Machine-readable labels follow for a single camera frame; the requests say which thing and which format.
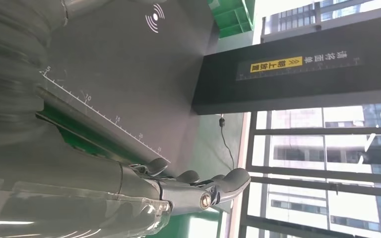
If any green plastic crate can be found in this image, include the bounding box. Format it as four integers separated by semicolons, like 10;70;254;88
207;0;255;39

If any black window railing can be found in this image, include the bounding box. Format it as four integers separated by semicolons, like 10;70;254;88
238;110;381;238

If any yellow and black sticker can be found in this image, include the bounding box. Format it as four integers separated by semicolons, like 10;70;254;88
235;49;364;82

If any thin black power cable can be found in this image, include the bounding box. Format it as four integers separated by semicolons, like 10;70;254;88
218;114;236;172

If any black inbound scanner machine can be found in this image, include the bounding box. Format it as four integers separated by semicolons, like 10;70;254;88
39;0;381;165

